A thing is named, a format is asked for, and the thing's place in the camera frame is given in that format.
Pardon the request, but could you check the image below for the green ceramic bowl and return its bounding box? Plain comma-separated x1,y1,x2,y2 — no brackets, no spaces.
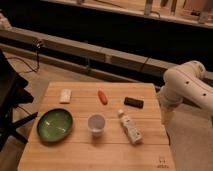
37,108,73,143

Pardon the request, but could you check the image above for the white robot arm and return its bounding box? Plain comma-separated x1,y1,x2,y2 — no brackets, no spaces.
157,61,213,126

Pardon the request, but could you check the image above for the orange carrot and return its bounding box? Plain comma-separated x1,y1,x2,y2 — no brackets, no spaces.
98,90,108,105

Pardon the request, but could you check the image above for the dark chocolate bar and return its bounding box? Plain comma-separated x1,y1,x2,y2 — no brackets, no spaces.
124,97,144,108

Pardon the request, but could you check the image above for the clear plastic cup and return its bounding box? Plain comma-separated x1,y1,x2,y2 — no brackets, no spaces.
87,114,106,137

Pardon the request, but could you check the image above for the white rectangular sponge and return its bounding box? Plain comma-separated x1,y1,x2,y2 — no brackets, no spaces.
59,89,72,104

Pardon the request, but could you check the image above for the white plastic bottle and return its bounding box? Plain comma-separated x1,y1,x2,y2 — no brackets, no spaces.
118,109,142,145

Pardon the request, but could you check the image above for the black chair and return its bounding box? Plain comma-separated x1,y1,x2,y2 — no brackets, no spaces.
0,49,37,151

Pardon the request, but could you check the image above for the black cable on floor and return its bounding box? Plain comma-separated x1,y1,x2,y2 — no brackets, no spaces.
4,39,44,74

